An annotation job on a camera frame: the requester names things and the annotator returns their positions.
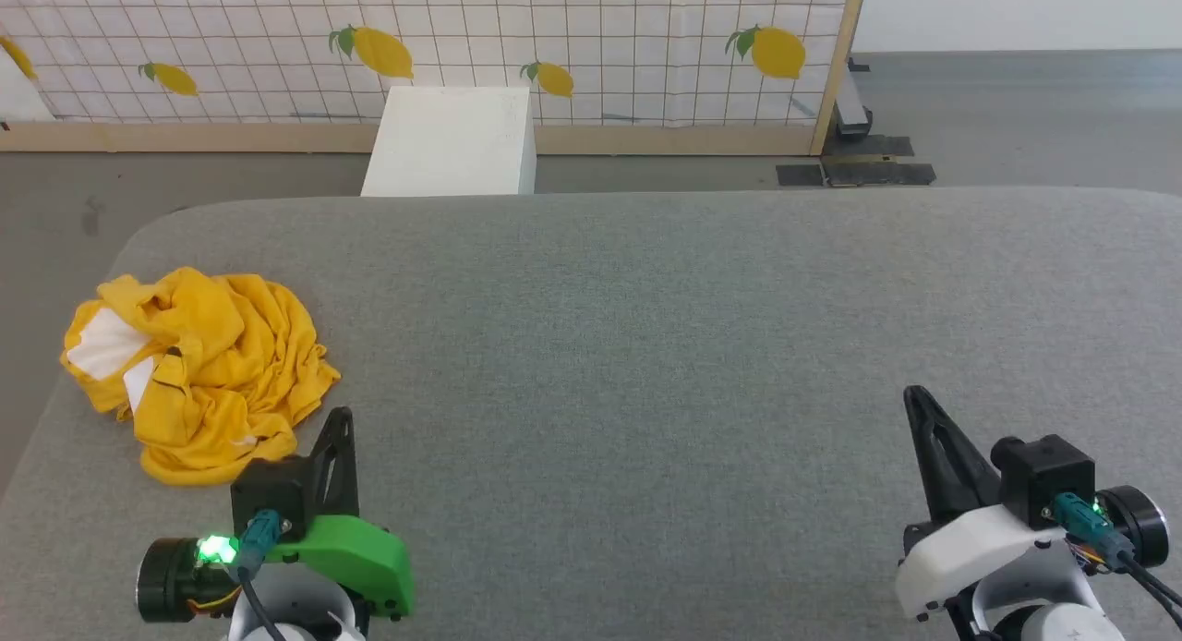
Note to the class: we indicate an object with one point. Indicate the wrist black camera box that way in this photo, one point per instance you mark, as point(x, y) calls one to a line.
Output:
point(272, 493)
point(1043, 475)

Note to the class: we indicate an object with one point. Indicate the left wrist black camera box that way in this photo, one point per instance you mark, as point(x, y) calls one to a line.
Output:
point(272, 493)

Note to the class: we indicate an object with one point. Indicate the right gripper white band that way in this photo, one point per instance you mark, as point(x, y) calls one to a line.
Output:
point(970, 553)

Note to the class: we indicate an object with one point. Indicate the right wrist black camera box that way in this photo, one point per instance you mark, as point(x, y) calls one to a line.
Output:
point(1043, 475)

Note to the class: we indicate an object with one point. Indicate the lemon print tiled partition screen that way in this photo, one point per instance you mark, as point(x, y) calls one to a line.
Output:
point(600, 31)

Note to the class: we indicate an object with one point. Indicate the black metal partition foot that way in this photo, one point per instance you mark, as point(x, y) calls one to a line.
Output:
point(850, 110)

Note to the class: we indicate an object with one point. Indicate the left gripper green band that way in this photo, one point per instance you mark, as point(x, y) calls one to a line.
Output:
point(355, 558)

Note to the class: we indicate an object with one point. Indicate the white rectangular box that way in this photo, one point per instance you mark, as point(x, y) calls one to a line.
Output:
point(452, 142)

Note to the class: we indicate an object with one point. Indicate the yellow garment with white patches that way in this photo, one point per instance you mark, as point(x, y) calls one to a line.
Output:
point(222, 364)

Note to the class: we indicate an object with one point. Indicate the black tape floor patches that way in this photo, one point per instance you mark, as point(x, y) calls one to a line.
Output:
point(863, 165)

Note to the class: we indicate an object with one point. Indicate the right white grey robot arm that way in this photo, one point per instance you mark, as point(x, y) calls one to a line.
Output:
point(1136, 526)

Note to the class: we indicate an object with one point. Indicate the grey fabric sofa cushion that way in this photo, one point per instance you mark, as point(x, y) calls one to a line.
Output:
point(665, 364)

